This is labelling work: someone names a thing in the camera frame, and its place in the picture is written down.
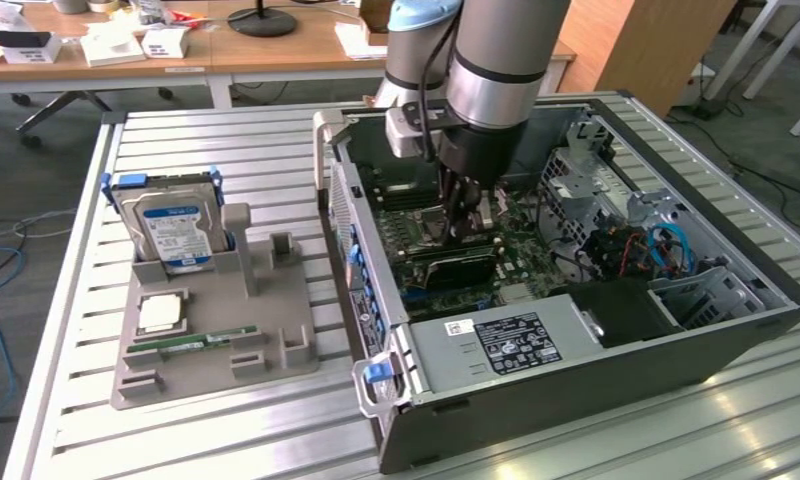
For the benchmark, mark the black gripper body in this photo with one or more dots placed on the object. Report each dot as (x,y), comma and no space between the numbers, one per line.
(480,150)

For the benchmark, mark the graphics card with metal bracket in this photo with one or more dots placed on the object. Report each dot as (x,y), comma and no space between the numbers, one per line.
(463,272)

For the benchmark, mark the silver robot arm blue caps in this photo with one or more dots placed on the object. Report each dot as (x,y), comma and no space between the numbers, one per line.
(494,60)

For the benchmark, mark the metal socket cover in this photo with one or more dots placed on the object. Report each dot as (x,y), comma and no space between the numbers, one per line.
(502,200)

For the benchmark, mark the CPU socket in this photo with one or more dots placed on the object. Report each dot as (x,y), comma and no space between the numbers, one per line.
(432,225)

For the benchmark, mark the dark installed RAM stick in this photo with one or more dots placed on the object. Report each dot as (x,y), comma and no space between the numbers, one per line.
(427,254)

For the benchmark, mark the green motherboard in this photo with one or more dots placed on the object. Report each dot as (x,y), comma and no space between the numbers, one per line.
(534,260)

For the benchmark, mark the perforated metal drive cage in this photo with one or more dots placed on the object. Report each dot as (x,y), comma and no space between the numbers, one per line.
(581,200)

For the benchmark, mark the blue expansion slot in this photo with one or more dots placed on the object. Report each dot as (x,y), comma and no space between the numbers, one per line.
(414,295)

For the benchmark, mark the white paper stack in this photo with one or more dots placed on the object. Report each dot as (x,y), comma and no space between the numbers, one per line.
(360,47)

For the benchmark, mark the brown cardboard box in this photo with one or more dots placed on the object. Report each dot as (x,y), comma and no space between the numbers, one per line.
(374,20)

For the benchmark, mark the grey power supply unit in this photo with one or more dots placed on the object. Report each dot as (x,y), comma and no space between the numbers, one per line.
(440,370)

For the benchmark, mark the wooden cabinet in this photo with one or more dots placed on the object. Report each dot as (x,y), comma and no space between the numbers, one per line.
(654,50)

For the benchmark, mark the black floor box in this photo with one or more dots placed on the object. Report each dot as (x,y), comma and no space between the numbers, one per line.
(705,111)

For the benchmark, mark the black round lamp base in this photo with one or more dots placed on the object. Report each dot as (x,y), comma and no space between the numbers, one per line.
(260,25)

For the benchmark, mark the metal disk bay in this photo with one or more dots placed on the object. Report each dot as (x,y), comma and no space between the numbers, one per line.
(734,295)

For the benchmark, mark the black open PC case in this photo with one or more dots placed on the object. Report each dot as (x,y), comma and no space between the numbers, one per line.
(574,410)

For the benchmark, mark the hard disk in blue carrier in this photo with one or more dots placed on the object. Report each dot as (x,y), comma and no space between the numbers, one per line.
(170,235)

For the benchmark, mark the grey parts rack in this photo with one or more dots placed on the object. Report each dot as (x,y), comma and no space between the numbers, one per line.
(207,360)

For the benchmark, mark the green RAM stick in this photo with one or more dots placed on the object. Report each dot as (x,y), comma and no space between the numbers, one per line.
(187,342)

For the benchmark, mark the silver CPU chip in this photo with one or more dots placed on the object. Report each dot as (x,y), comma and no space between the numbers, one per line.
(159,315)

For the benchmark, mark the small white labelled box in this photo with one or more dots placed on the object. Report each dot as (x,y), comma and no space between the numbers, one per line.
(167,45)

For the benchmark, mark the white box with roll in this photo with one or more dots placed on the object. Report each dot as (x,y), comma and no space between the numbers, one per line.
(114,55)

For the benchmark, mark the tape roll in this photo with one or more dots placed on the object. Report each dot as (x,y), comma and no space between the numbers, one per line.
(102,5)

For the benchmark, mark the black office chair base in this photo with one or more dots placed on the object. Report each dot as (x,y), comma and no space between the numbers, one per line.
(47,111)

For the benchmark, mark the metal cup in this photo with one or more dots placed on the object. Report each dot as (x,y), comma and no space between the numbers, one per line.
(71,6)

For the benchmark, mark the white box black top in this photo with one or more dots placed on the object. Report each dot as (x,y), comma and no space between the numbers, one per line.
(29,52)

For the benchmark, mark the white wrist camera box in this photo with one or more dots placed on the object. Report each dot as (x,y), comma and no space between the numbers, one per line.
(407,135)

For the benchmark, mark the wooden desk white frame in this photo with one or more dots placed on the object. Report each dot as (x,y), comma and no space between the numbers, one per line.
(274,50)

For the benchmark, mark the white table frame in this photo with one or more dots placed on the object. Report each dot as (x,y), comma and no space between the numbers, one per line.
(743,50)

